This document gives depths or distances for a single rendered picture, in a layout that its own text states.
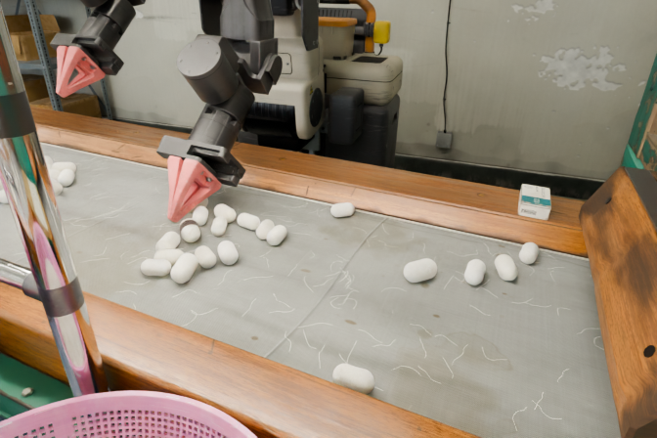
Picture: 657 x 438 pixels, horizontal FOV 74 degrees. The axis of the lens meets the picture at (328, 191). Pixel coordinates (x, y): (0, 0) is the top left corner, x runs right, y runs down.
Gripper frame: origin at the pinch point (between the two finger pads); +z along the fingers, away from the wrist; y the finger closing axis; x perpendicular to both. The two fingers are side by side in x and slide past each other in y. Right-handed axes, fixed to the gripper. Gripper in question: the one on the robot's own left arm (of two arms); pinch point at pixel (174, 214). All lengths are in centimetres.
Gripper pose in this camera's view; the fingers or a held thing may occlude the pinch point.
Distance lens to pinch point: 58.6
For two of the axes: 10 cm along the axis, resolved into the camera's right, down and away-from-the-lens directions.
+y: 9.1, 2.0, -3.6
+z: -3.3, 8.8, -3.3
